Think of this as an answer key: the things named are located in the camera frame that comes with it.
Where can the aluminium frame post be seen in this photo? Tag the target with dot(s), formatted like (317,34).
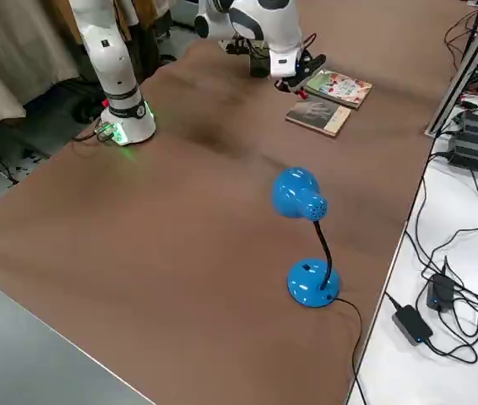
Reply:
(463,71)

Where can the blue desk lamp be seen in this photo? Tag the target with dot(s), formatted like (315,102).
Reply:
(298,194)

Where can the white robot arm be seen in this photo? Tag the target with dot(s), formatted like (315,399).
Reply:
(215,19)
(116,84)

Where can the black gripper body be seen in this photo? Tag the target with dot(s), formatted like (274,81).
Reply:
(303,67)
(239,46)

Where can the dark book with hands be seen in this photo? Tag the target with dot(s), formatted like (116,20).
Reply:
(315,114)

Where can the black power adapter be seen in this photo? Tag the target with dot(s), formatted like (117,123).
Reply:
(412,325)
(441,291)

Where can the red-capped whiteboard marker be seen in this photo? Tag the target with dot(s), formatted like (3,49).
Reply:
(282,86)

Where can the beige curtain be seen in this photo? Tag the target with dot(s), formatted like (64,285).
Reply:
(11,55)

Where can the colourful green book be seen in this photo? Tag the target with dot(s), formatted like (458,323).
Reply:
(340,88)

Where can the black mesh pen holder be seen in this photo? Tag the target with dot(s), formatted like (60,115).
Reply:
(259,67)

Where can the person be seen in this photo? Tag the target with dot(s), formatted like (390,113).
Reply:
(150,25)

